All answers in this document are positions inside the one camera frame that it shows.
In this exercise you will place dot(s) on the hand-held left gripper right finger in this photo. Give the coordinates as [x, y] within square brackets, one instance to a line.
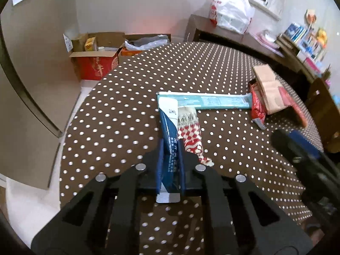
[181, 167]

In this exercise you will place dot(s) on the white plastic bag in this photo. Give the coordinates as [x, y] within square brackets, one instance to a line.
[233, 10]

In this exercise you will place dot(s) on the brown open cardboard box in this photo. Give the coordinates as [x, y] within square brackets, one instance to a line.
[106, 38]

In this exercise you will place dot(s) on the orange cardboard box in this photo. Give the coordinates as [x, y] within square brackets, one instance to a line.
[130, 53]

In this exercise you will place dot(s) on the dark wooden cabinet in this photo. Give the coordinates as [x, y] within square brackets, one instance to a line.
[196, 24]

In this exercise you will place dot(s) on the row of books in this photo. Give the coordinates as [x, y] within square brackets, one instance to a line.
[294, 33]

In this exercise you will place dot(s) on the wooden chair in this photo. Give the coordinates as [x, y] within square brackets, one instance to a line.
[321, 106]

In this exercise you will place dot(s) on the grey plastic bag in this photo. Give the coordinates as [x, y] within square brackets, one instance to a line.
[146, 42]

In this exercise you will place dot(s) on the blue white snack packet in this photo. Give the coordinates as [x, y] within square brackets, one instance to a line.
[170, 138]

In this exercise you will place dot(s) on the pink paper mat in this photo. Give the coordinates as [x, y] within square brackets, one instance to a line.
[259, 41]

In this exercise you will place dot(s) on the pink flat box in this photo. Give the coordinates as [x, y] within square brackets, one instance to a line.
[313, 63]

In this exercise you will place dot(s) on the small yellow box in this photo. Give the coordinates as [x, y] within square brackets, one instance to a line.
[89, 44]

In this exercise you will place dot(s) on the champagne double door refrigerator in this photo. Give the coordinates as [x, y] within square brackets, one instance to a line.
[26, 71]

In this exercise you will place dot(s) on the red brown cardboard box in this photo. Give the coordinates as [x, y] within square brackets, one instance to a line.
[268, 85]

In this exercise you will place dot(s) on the teal toothpaste box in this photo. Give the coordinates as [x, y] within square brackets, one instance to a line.
[212, 101]

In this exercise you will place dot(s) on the cartoon wall decoration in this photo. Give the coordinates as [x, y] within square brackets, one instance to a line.
[310, 18]

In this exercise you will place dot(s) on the yellow duck plush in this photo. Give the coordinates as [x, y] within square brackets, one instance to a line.
[322, 35]

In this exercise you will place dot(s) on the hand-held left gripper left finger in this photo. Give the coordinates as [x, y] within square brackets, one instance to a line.
[160, 164]

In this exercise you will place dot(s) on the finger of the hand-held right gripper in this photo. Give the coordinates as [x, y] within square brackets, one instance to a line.
[300, 139]

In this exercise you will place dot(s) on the red white patterned wrapper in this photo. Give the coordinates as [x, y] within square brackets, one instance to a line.
[190, 135]

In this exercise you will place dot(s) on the red foil packet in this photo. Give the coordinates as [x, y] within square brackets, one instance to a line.
[257, 103]

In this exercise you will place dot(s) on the white bowls on plate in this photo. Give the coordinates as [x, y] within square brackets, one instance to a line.
[268, 36]

